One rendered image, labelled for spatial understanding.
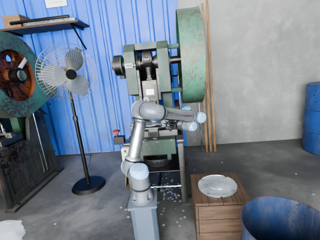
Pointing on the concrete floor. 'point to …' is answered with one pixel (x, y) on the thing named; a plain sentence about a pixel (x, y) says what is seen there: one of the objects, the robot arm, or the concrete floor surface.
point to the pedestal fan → (87, 185)
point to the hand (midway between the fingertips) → (163, 123)
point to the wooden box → (217, 211)
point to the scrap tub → (279, 219)
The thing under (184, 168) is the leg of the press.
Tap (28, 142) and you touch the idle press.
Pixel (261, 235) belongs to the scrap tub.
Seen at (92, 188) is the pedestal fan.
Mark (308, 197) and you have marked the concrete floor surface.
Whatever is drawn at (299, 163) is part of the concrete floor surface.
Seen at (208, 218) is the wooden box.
